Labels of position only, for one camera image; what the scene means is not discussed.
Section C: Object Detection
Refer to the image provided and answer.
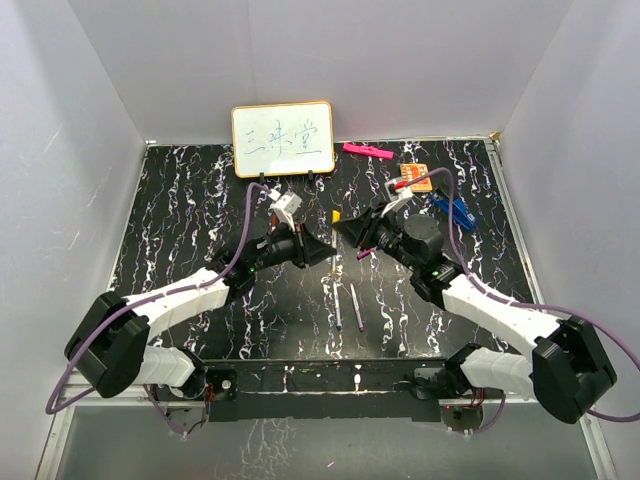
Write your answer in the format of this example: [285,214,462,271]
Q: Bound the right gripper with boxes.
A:
[333,202,419,273]

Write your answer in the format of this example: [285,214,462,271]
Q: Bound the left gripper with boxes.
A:
[249,217,335,273]

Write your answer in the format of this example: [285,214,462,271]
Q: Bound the blue marker pen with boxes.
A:
[333,281,343,331]

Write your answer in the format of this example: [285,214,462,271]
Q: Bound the yellow marker pen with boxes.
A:
[331,214,338,274]

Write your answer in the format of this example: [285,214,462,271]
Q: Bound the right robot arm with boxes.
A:
[334,206,617,424]

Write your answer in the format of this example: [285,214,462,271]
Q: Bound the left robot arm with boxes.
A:
[64,224,336,399]

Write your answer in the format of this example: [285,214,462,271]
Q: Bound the pink pen cap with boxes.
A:
[356,249,372,261]

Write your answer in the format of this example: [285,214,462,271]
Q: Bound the pink marker pen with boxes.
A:
[349,283,365,333]

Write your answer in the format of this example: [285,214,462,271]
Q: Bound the orange card box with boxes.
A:
[400,163,433,193]

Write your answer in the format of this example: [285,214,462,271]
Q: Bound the blue plastic clip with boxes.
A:
[431,189,476,231]

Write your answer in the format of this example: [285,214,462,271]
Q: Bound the small whiteboard with writing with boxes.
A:
[231,101,335,178]

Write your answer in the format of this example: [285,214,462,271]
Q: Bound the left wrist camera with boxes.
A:
[268,190,302,231]

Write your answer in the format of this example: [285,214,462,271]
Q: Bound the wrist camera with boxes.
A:
[268,190,302,231]
[382,177,413,216]

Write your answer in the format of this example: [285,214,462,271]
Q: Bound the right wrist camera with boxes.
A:
[382,177,413,216]

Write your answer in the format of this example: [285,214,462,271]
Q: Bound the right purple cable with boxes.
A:
[407,167,640,436]

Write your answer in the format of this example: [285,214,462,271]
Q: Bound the purple cable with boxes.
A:
[45,182,281,441]
[407,167,640,436]

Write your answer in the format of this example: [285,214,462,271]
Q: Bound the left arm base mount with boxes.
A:
[151,367,238,407]

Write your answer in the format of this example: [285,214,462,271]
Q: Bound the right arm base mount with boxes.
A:
[393,366,490,409]

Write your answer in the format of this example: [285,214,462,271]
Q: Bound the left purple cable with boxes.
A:
[45,182,281,441]

